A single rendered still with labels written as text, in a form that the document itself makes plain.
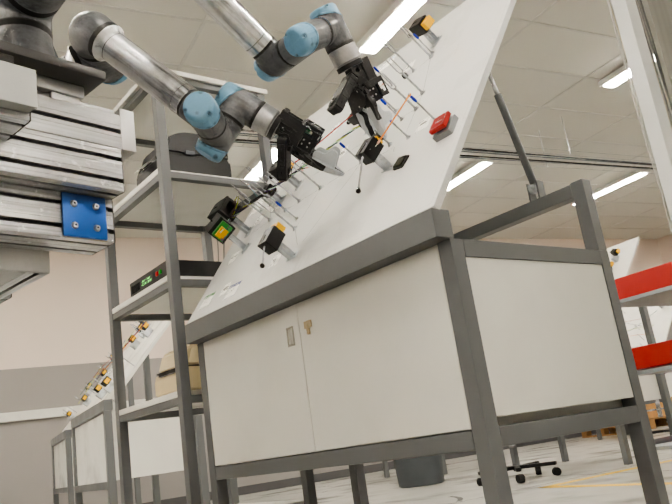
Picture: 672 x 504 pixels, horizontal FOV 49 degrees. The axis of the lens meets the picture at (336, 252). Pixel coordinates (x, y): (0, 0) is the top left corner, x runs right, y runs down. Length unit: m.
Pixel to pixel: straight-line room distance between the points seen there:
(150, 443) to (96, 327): 4.65
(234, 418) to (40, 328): 6.99
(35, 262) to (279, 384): 0.86
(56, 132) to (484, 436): 1.01
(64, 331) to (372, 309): 7.62
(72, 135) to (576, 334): 1.20
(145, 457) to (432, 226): 3.43
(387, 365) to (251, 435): 0.64
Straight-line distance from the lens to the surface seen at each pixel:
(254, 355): 2.20
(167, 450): 4.78
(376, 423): 1.78
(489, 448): 1.54
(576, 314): 1.87
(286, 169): 1.85
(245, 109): 1.83
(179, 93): 1.74
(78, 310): 9.28
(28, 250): 1.50
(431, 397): 1.63
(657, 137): 1.46
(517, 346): 1.66
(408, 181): 1.77
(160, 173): 2.71
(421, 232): 1.59
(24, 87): 1.31
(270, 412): 2.14
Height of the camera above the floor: 0.41
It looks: 15 degrees up
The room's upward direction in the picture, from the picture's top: 8 degrees counter-clockwise
